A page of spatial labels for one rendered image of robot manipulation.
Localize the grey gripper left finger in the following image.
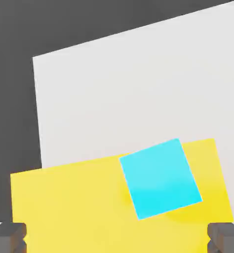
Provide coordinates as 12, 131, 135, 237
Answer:
0, 222, 28, 253

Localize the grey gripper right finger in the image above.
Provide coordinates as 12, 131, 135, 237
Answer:
207, 222, 234, 253

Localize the small cyan cube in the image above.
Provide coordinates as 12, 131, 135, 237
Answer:
118, 138, 204, 220

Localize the large yellow box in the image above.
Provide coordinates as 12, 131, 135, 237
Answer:
10, 138, 234, 253

